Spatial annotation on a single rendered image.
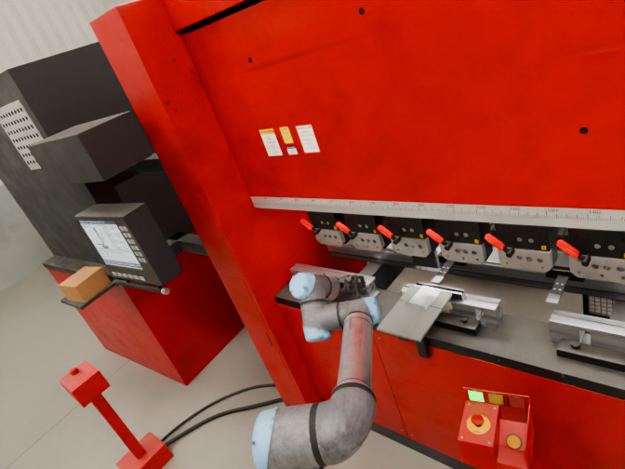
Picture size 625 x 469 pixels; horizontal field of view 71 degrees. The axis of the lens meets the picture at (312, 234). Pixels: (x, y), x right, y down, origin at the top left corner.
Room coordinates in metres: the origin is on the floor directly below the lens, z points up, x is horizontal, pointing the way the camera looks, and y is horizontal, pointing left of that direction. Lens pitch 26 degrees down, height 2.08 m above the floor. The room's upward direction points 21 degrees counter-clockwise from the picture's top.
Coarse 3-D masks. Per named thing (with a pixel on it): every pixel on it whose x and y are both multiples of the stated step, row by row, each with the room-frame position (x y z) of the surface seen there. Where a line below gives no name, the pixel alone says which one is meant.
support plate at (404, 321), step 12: (408, 288) 1.43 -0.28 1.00; (408, 300) 1.36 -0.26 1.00; (444, 300) 1.29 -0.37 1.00; (396, 312) 1.32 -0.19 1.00; (408, 312) 1.30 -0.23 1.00; (420, 312) 1.27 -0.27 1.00; (432, 312) 1.25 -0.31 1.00; (384, 324) 1.28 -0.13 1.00; (396, 324) 1.26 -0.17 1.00; (408, 324) 1.23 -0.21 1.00; (420, 324) 1.21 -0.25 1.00; (408, 336) 1.18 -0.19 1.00; (420, 336) 1.16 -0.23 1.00
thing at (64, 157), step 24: (96, 120) 2.11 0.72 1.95; (120, 120) 1.91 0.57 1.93; (48, 144) 1.97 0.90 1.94; (72, 144) 1.83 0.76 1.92; (96, 144) 1.81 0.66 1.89; (120, 144) 1.87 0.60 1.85; (144, 144) 1.94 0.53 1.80; (48, 168) 2.07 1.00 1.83; (72, 168) 1.92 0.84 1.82; (96, 168) 1.78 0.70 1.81; (120, 168) 1.84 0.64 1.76; (96, 192) 2.13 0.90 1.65
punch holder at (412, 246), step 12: (396, 228) 1.41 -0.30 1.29; (408, 228) 1.37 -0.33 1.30; (420, 228) 1.33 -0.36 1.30; (432, 228) 1.36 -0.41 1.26; (408, 240) 1.38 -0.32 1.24; (420, 240) 1.34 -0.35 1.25; (432, 240) 1.36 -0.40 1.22; (408, 252) 1.39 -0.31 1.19; (420, 252) 1.35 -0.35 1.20; (432, 252) 1.35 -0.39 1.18
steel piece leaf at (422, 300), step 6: (420, 288) 1.40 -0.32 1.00; (420, 294) 1.37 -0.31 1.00; (426, 294) 1.35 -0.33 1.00; (432, 294) 1.34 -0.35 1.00; (438, 294) 1.33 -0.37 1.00; (414, 300) 1.35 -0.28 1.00; (420, 300) 1.33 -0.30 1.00; (426, 300) 1.32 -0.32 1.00; (432, 300) 1.31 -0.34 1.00; (414, 306) 1.31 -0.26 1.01; (420, 306) 1.28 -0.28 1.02; (426, 306) 1.29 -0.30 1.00
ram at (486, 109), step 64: (320, 0) 1.45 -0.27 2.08; (384, 0) 1.29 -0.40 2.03; (448, 0) 1.16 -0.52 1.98; (512, 0) 1.04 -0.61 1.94; (576, 0) 0.95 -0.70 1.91; (256, 64) 1.73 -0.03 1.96; (320, 64) 1.50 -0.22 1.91; (384, 64) 1.32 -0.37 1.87; (448, 64) 1.18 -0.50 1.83; (512, 64) 1.06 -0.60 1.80; (576, 64) 0.95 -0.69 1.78; (256, 128) 1.83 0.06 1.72; (320, 128) 1.57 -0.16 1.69; (384, 128) 1.37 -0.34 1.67; (448, 128) 1.20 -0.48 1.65; (512, 128) 1.07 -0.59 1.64; (576, 128) 0.96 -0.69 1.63; (256, 192) 1.96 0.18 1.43; (320, 192) 1.65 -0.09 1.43; (384, 192) 1.42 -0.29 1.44; (448, 192) 1.23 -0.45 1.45; (512, 192) 1.09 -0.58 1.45; (576, 192) 0.96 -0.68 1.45
